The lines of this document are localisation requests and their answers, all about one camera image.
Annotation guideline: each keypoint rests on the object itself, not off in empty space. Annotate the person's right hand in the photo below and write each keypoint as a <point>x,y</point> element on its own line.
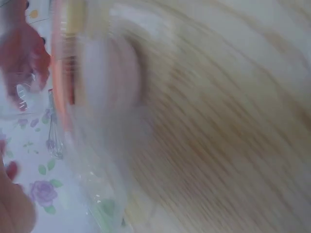
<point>22,51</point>

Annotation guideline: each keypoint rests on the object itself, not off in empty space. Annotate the person's left hand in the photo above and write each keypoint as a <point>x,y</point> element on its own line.
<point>14,208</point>

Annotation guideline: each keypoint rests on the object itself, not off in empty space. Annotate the person's right fingers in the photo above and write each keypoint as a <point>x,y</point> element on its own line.
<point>36,70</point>

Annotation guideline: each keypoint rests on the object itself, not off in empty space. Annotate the clear glass cup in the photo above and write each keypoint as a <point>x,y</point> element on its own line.
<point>23,97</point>

